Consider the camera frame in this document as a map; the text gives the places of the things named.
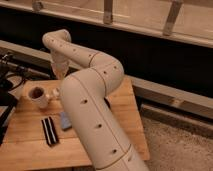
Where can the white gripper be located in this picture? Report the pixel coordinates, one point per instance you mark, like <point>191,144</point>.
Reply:
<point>59,64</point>

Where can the wooden board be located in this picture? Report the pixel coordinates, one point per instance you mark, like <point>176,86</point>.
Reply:
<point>24,146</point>

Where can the white plastic bottle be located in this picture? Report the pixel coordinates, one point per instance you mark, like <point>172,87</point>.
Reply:
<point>53,95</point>

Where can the blue sponge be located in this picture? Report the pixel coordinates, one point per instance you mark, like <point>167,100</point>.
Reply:
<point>64,121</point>

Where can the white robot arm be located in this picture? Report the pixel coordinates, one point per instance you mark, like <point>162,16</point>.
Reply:
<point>82,96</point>

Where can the black striped rectangular block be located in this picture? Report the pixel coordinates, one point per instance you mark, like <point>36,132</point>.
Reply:
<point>49,131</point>

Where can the black equipment with cables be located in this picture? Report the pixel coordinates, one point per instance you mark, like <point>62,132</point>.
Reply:
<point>7,101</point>

